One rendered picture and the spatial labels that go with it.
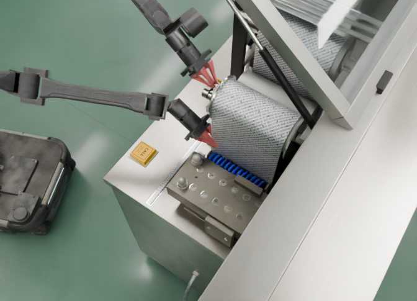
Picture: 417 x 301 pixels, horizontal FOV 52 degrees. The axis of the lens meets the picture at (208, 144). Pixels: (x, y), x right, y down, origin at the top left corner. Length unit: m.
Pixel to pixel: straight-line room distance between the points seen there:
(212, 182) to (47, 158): 1.31
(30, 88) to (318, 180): 0.93
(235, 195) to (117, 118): 1.59
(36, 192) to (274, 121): 1.54
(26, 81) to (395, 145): 1.02
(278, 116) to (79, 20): 2.51
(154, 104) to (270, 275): 0.83
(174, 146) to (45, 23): 2.14
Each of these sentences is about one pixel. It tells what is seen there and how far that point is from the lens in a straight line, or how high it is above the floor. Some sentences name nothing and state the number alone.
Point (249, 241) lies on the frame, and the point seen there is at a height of 1.65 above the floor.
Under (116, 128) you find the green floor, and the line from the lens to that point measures 2.79.
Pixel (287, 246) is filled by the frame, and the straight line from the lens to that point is 0.67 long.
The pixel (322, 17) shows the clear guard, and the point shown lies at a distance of 0.81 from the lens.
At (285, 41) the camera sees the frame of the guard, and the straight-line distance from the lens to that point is 0.71.
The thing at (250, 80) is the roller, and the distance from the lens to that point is 1.37.
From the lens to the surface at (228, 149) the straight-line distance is 1.38.
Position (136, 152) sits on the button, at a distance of 1.59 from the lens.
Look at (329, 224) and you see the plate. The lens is 0.93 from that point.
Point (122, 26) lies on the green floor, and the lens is 3.37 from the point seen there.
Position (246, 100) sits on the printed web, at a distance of 1.22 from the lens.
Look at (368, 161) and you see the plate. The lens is 1.03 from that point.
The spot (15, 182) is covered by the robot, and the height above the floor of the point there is 0.26.
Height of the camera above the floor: 2.28
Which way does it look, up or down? 59 degrees down
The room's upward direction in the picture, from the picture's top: straight up
